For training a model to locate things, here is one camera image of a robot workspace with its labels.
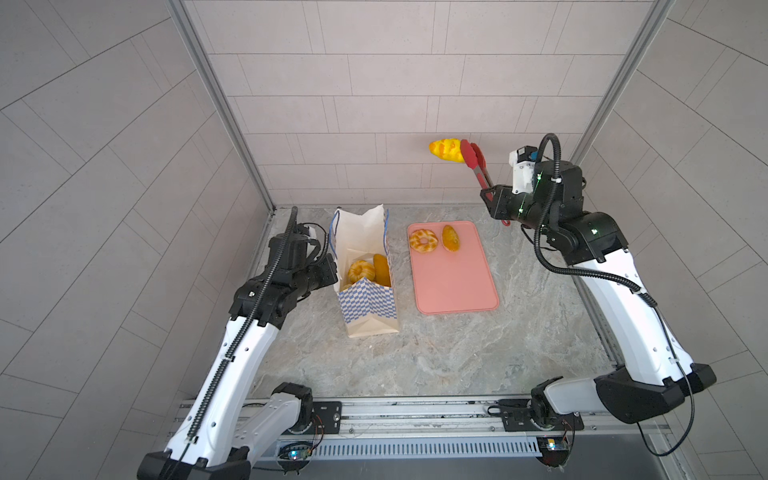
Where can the right green circuit board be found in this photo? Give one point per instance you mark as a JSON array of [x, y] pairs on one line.
[[555, 451]]

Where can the bright yellow croissant bread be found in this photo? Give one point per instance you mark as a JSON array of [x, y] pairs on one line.
[[447, 150]]

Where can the red metal tongs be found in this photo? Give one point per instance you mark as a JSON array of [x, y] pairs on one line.
[[475, 160]]

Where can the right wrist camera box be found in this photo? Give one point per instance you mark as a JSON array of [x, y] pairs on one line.
[[523, 163]]

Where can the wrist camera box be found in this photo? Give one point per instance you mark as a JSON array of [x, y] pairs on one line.
[[306, 244], [523, 163]]

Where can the long yellow baguette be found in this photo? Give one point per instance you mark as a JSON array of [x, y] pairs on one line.
[[382, 271]]

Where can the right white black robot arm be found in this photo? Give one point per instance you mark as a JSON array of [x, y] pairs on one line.
[[655, 374]]

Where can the left green circuit board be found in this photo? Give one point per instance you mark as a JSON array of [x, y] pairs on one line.
[[296, 452]]

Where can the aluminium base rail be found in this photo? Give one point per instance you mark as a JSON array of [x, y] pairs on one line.
[[394, 428]]

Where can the green circuit board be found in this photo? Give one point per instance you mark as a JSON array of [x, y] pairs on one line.
[[296, 452], [555, 451]]

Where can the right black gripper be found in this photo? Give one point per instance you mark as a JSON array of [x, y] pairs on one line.
[[501, 197]]

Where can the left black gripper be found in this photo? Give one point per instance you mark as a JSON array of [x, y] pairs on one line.
[[327, 272]]

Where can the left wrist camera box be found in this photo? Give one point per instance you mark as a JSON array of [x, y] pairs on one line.
[[306, 244]]

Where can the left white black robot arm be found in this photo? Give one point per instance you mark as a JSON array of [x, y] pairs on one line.
[[210, 444]]

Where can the blue checkered paper bag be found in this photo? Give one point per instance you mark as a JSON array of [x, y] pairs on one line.
[[364, 288]]

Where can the small brown oval bun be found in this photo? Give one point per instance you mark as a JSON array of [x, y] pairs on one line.
[[450, 238]]

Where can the twisted yellow pretzel bread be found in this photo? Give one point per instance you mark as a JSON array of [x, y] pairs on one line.
[[423, 240]]

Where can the pink plastic tray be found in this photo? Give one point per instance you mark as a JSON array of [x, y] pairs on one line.
[[453, 282]]

